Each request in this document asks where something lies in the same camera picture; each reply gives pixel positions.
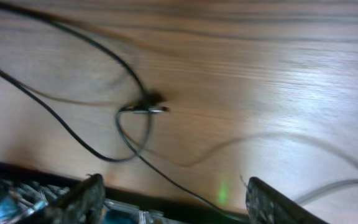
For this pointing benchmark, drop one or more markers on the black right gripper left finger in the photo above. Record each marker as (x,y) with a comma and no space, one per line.
(82,204)

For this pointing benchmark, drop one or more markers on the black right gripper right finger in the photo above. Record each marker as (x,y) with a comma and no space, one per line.
(265,205)

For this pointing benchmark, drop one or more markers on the black aluminium frame rail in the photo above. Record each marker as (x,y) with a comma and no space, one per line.
(184,212)

